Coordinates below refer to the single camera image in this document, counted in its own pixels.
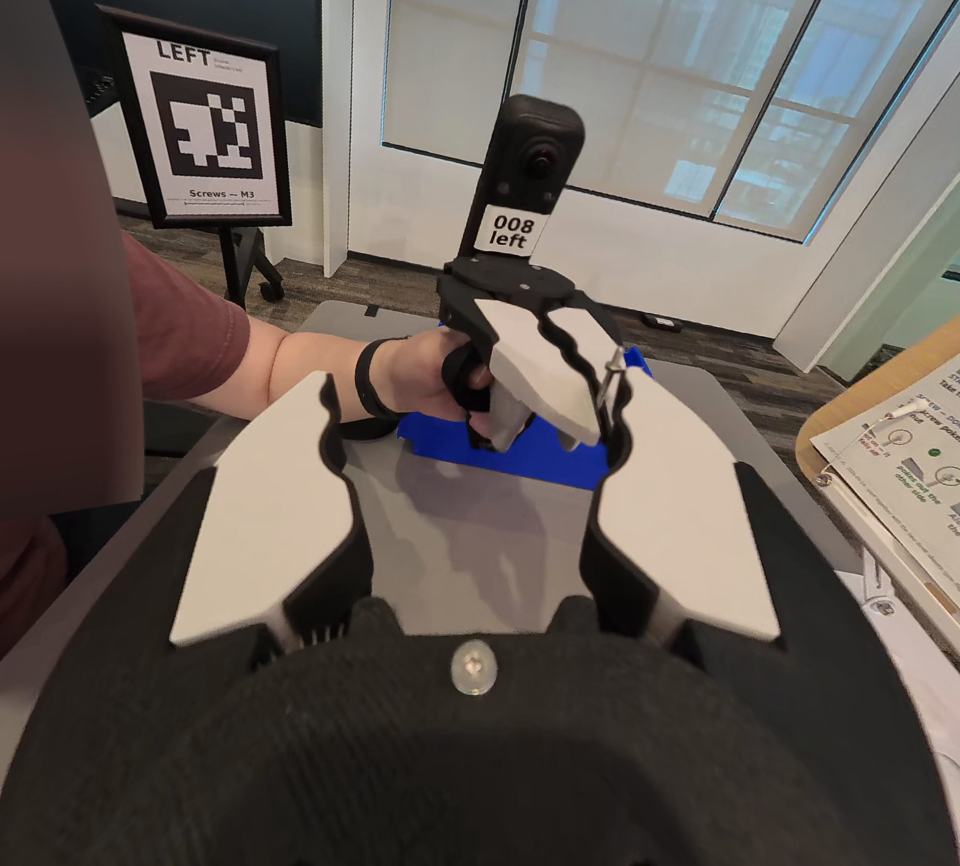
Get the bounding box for person's maroon shirt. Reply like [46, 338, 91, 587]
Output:
[0, 232, 253, 657]

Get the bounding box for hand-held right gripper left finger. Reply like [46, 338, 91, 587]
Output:
[168, 370, 376, 648]

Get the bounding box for large window with blinds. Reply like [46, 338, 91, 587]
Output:
[381, 0, 960, 245]

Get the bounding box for instruction sheet on stand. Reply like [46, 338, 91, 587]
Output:
[795, 317, 960, 638]

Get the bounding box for framed fiducial marker sign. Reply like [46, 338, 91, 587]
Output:
[96, 4, 294, 230]

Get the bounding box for person's left hand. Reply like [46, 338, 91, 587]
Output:
[386, 326, 498, 438]

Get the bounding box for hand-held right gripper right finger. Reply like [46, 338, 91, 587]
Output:
[579, 364, 783, 647]

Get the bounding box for blue divided plastic bin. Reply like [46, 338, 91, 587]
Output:
[396, 345, 656, 493]

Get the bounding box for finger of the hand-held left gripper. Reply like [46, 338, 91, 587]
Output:
[543, 307, 624, 391]
[472, 298, 606, 455]

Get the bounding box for black sign stand legs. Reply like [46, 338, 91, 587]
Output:
[213, 225, 287, 309]

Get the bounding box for white stand base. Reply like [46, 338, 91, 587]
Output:
[832, 551, 960, 770]

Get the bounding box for wire page holder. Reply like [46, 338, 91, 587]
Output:
[817, 395, 932, 487]

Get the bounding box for person's left forearm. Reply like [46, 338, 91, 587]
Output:
[146, 315, 369, 422]

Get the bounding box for printed instruction sheet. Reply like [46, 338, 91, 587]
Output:
[810, 352, 960, 612]

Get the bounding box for black wrist band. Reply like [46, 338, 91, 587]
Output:
[354, 337, 411, 425]

